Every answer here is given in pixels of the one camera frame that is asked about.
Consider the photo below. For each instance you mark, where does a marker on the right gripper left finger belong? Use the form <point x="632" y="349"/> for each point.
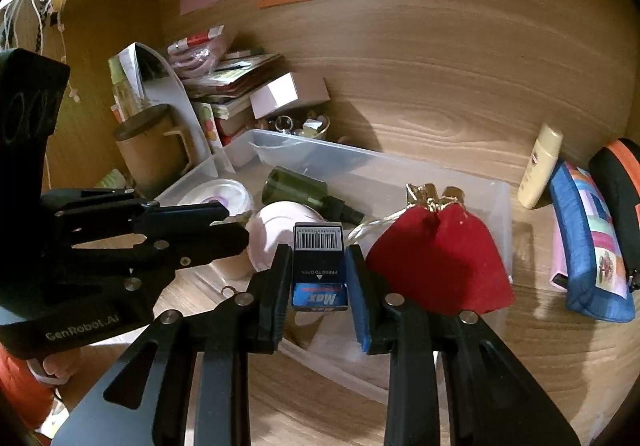
<point x="250" y="322"/>

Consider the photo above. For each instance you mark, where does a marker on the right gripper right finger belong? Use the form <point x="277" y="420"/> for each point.
<point x="388" y="323"/>

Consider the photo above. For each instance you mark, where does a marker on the blue staples box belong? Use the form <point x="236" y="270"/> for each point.
<point x="318" y="278"/>

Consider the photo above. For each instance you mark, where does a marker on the red velvet gold pouch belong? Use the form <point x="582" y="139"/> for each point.
<point x="440" y="255"/>

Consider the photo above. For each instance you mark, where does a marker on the pink round compact case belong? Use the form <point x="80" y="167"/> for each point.
<point x="273" y="225"/>

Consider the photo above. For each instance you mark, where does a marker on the dark green glass bottle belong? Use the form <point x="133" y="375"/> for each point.
<point x="286" y="185"/>

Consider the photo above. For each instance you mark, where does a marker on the orange sleeve forearm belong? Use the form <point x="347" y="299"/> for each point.
<point x="31" y="399"/>

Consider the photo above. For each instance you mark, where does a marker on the person's left hand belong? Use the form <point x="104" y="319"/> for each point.
<point x="57" y="368"/>

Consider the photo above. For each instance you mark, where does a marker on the green orange tube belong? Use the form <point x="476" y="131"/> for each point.
<point x="113" y="180"/>

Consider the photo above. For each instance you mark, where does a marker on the clear plastic storage bin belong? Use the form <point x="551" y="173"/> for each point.
<point x="371" y="183"/>

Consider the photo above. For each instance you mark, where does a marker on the white lidded yogurt cup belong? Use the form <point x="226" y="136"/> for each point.
<point x="231" y="194"/>

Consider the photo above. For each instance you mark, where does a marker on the white paper sheets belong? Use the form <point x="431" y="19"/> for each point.
<point x="147" y="80"/>

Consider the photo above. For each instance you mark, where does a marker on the blue patchwork zipper pouch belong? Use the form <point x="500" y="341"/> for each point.
<point x="597" y="284"/>

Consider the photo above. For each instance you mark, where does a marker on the small bowl of trinkets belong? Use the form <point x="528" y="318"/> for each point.
<point x="315" y="126"/>

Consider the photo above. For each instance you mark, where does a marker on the cream lotion bottle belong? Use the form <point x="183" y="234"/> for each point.
<point x="540" y="165"/>

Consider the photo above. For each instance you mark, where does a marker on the stack of booklets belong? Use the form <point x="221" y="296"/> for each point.
<point x="214" y="75"/>

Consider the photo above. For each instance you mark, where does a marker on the small white cardboard box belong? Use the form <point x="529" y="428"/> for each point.
<point x="291" y="91"/>

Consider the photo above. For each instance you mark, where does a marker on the black orange round case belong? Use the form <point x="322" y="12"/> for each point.
<point x="615" y="170"/>

